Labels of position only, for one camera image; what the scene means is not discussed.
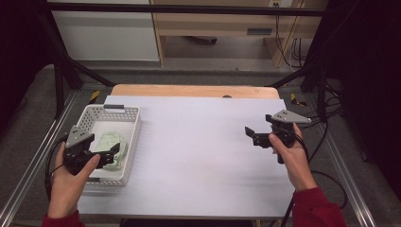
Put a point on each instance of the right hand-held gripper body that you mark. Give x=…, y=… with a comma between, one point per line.
x=285, y=129

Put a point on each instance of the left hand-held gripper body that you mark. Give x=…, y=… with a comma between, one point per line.
x=77, y=157

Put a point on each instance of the light green cloth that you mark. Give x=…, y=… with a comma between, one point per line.
x=108, y=140

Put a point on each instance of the white perforated plastic basket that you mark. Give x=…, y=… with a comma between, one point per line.
x=132, y=113

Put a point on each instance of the person's left hand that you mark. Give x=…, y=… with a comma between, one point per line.
x=67, y=192

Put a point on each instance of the person's right hand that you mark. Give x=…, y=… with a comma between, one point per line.
x=294, y=164

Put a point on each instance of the yellow black striped tape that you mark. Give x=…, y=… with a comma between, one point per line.
x=296, y=100
x=94, y=97

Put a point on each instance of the white table sheet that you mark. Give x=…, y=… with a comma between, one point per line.
x=195, y=157

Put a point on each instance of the wooden board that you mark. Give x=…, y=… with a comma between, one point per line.
x=189, y=90

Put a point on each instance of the black curtain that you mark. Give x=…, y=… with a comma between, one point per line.
x=19, y=47
x=372, y=78

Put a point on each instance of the white cabinet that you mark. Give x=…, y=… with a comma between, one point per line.
x=104, y=38

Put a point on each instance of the light wooden desk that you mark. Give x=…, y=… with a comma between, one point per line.
x=205, y=23

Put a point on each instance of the aluminium rail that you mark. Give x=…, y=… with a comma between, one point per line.
x=343, y=164
x=34, y=157

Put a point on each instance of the black metal frame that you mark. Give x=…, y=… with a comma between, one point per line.
x=189, y=8

